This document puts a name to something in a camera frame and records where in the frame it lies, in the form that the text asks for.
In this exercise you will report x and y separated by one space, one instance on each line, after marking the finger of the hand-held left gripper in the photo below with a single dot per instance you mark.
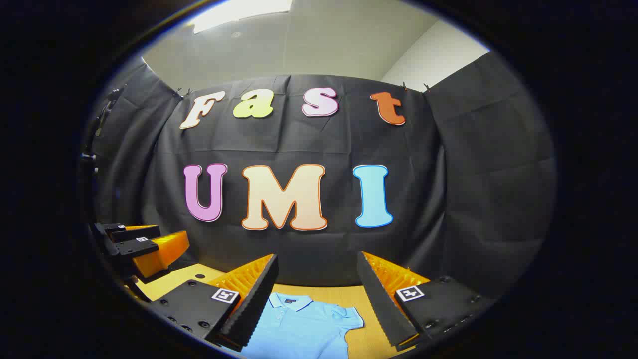
159 252
127 233

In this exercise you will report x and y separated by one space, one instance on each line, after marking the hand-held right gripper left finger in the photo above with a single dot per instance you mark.
254 309

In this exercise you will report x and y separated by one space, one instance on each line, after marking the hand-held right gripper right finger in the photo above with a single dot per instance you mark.
384 309

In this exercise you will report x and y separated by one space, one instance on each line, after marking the light blue T-shirt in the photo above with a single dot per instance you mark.
304 329

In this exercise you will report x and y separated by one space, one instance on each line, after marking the dark metal stand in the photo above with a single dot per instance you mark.
102 117

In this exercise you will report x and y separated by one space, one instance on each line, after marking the black backdrop cloth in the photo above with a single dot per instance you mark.
309 139

